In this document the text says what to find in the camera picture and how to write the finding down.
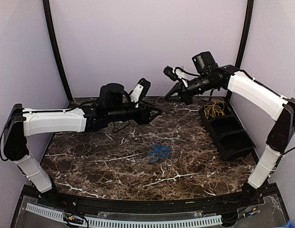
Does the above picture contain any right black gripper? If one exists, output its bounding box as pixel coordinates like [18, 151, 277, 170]
[165, 73, 218, 105]

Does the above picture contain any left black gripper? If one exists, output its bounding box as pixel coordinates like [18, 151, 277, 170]
[107, 99, 162, 125]

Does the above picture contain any blue cable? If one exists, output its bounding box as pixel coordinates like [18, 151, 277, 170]
[148, 142, 172, 164]

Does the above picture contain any pale yellow thin cable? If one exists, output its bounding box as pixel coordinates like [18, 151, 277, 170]
[202, 99, 226, 118]

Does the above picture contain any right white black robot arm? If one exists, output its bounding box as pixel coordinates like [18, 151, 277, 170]
[163, 51, 295, 206]

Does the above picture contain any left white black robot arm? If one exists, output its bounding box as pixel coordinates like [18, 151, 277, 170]
[0, 79, 162, 207]

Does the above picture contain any black three-compartment bin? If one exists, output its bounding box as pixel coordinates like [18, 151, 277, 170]
[199, 100, 256, 161]

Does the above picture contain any blue object at corner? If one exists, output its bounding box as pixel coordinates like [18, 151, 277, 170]
[286, 220, 295, 228]

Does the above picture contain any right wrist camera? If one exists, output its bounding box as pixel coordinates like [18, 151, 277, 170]
[163, 66, 188, 87]

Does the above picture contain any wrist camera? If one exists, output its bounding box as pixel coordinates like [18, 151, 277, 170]
[163, 66, 188, 87]
[129, 78, 151, 107]

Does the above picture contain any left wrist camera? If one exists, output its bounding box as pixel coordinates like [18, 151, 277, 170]
[129, 78, 151, 107]

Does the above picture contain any right black frame post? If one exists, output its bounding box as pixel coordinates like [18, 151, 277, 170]
[235, 0, 254, 68]

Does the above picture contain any black frame post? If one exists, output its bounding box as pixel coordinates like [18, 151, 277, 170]
[42, 0, 73, 102]
[235, 0, 254, 68]

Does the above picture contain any black front rail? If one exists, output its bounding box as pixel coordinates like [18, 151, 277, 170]
[23, 185, 279, 217]

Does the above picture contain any white slotted cable duct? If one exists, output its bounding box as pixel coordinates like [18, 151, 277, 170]
[25, 203, 223, 228]

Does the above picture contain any left black frame post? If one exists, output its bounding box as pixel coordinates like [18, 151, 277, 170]
[42, 0, 73, 102]

